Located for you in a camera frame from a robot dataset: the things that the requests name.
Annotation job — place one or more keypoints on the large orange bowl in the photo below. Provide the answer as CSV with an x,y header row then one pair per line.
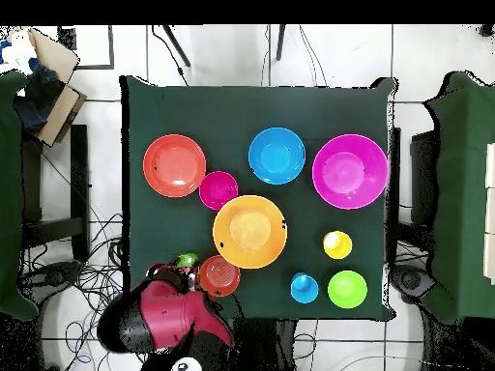
x,y
249,232

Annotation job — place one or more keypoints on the small red-orange bowl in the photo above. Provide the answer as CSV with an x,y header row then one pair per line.
x,y
220,276

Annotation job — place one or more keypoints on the green cup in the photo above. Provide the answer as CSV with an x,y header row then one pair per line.
x,y
188,259

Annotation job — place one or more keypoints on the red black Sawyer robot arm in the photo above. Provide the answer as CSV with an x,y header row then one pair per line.
x,y
170,313

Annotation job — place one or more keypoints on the small crimson bowl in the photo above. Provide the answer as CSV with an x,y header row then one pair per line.
x,y
216,191

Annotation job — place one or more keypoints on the blue bowl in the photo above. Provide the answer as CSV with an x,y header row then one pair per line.
x,y
276,155

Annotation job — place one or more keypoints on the wide red-orange bowl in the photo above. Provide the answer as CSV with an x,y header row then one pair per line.
x,y
174,165

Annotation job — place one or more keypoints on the dark green tablecloth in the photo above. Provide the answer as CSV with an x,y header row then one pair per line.
x,y
232,112

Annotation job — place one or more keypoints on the yellow cup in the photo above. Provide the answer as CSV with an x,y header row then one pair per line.
x,y
340,247

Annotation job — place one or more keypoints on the blue cup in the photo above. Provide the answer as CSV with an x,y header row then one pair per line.
x,y
305,290

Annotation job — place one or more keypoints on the large magenta bowl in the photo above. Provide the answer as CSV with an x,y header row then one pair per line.
x,y
350,171

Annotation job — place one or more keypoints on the green bowl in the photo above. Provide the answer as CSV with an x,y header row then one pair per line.
x,y
347,289

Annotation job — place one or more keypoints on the black tripod leg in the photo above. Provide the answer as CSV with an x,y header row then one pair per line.
x,y
176,44
280,42

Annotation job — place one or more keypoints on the black cabinet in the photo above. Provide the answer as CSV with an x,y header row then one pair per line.
x,y
423,174

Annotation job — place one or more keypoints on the dark green side cloth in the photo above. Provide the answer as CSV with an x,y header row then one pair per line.
x,y
464,193
9,193

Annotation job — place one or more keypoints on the dark blue cloth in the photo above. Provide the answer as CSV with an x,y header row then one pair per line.
x,y
38,96

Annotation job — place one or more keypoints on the cardboard box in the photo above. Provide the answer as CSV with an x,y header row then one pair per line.
x,y
58,56

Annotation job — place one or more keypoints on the black stool frame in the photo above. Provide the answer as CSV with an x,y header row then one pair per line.
x,y
79,174

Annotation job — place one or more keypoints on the grey pedestal foot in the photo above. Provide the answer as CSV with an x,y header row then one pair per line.
x,y
412,281

